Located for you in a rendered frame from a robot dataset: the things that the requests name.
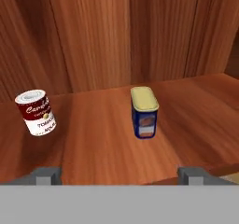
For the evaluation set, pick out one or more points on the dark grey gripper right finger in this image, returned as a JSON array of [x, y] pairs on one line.
[[192, 175]]

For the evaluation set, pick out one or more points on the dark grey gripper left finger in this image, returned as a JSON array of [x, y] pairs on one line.
[[46, 175]]

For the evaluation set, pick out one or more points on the brown wooden cabinet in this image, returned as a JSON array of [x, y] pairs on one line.
[[124, 62]]

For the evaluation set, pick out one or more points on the red and white soup can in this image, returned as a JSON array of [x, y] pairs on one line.
[[36, 112]]

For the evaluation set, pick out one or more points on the blue tin with yellow lid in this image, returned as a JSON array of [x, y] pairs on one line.
[[144, 112]]

